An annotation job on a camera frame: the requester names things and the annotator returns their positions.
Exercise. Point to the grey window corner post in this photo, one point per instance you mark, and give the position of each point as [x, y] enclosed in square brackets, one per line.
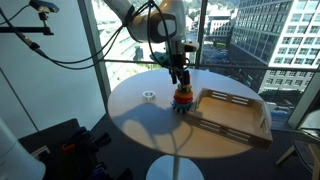
[96, 66]

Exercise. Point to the white table pedestal base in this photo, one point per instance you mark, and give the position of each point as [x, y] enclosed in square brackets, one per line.
[166, 170]

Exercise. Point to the black stand platform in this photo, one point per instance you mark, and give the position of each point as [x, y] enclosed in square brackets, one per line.
[50, 133]

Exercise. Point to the wooden slatted tray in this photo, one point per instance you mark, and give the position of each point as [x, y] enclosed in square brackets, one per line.
[230, 116]

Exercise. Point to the blue grey camera on boom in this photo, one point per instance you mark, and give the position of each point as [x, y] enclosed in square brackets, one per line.
[43, 5]

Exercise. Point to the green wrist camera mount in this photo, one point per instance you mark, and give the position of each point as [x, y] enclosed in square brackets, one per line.
[161, 59]

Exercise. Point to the white cylindrical housing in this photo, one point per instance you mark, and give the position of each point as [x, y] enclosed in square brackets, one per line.
[16, 160]

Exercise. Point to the lime green donut plush toy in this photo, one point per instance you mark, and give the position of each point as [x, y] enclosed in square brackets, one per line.
[184, 87]

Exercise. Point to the dark window railing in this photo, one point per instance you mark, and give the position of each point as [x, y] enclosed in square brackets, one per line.
[133, 61]

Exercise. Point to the window mullion post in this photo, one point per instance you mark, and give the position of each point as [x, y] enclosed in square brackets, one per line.
[201, 30]

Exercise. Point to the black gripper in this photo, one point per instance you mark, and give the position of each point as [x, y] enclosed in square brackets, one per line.
[178, 63]

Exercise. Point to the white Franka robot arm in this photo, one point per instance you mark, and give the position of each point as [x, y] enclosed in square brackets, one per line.
[146, 23]

